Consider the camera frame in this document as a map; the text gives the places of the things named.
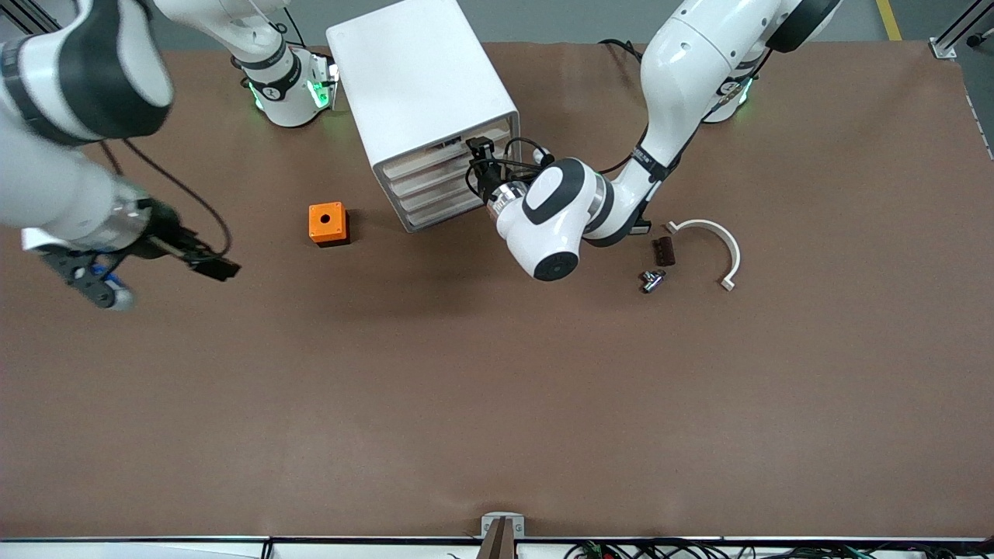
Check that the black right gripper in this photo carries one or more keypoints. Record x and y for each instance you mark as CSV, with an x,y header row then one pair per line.
x,y
165,231

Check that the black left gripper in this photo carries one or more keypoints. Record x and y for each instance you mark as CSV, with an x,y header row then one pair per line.
x,y
488,182

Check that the white beige cabinet drawer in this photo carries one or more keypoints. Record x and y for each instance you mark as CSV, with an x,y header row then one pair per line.
x,y
419,161
419,179
427,213
423,196

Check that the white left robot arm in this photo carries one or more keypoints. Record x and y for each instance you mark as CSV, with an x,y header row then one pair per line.
x,y
683,70

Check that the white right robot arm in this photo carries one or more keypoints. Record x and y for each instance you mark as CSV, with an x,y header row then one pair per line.
x,y
78,70

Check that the white drawer cabinet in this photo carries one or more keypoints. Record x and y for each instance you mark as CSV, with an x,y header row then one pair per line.
x,y
419,70

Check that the black white-capped push button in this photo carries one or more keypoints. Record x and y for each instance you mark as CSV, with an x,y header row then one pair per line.
x,y
641,227

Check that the dark brown terminal block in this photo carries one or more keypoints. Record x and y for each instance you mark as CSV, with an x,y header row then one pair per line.
x,y
664,251

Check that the silver metal fitting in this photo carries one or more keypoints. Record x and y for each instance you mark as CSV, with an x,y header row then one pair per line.
x,y
652,280

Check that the brown table mat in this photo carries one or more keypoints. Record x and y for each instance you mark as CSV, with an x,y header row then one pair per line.
x,y
497,388

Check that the white curved plastic clamp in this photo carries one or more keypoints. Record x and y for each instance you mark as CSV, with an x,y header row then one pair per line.
x,y
730,248

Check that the orange button enclosure box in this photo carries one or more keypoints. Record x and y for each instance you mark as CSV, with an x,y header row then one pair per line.
x,y
326,221

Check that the white table edge rail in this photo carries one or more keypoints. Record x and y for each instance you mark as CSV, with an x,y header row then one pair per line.
x,y
132,550

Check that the grey metal bracket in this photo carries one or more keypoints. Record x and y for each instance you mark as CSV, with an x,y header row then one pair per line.
x,y
491,522

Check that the brown post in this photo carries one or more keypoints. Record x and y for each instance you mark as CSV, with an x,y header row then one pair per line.
x,y
498,543

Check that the aluminium frame profile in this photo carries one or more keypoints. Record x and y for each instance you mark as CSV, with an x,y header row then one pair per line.
x,y
959,31

